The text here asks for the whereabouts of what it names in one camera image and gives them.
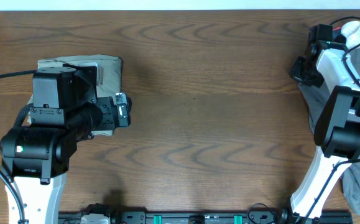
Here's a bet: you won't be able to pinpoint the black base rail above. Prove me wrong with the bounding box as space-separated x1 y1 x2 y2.
58 203 353 224

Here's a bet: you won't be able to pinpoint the white garment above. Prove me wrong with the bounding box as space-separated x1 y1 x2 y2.
341 21 360 49

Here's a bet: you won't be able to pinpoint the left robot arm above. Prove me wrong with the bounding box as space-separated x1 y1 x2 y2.
0 63 132 223

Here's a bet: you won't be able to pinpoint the folded khaki shorts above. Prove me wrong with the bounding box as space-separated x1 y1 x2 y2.
27 55 122 138

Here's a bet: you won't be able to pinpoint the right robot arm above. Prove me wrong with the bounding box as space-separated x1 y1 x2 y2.
288 21 360 223

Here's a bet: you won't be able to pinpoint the black and red garment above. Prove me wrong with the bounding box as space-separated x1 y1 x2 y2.
332 27 346 44

